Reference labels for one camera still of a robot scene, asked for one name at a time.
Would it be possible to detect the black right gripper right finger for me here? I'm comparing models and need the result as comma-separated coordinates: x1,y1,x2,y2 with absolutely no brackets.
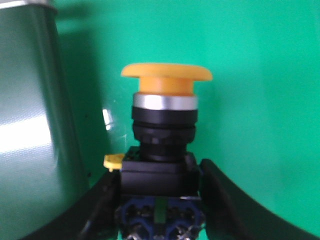
199,159,318,240

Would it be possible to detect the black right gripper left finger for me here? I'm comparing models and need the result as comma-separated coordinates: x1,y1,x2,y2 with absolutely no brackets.
22,172,121,240

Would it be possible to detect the yellow mushroom push button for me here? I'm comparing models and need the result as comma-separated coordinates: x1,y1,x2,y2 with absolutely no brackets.
104,63,213,240

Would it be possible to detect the green conveyor belt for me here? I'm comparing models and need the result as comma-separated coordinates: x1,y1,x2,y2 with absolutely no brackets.
54,0,320,236

